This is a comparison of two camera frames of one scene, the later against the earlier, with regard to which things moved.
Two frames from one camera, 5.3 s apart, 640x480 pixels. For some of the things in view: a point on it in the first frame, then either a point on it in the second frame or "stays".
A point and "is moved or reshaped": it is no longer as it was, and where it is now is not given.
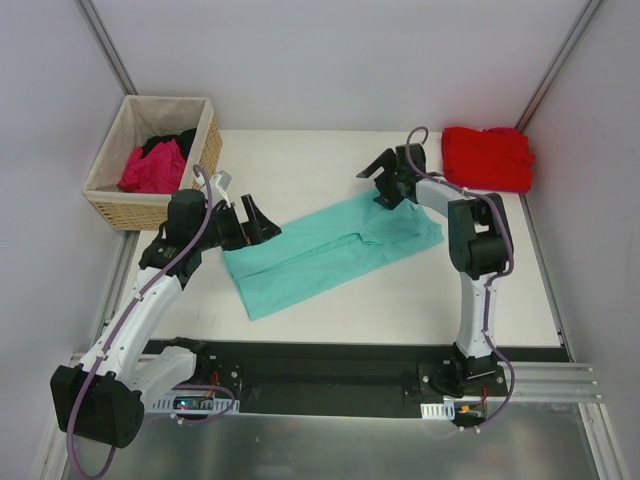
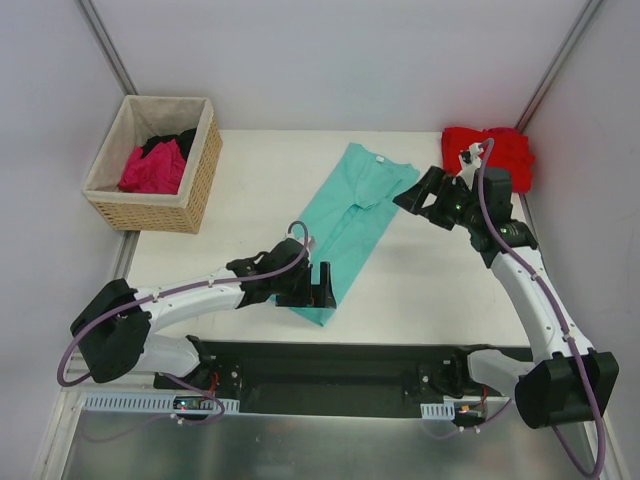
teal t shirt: [316, 257] is moved or reshaped
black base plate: [349, 378] stays
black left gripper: [239, 226] → [302, 288]
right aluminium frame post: [558, 65] stays
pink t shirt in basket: [159, 171] stays
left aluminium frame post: [106, 46] stays
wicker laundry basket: [154, 146] stays
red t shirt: [493, 159] stays
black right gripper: [388, 179] → [441, 201]
